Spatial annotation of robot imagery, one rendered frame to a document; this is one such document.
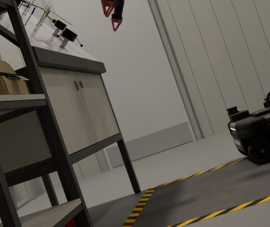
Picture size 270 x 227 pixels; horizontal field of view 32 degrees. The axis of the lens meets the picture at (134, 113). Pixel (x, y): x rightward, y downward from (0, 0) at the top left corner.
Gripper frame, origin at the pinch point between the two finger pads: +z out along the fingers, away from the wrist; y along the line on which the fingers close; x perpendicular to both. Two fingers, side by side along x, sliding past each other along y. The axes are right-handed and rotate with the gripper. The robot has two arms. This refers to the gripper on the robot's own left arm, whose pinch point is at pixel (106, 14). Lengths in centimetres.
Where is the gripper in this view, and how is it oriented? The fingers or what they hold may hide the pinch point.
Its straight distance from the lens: 260.5
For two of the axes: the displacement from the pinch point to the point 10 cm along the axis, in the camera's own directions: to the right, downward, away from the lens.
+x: 9.9, 1.5, -0.8
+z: -1.5, 9.9, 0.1
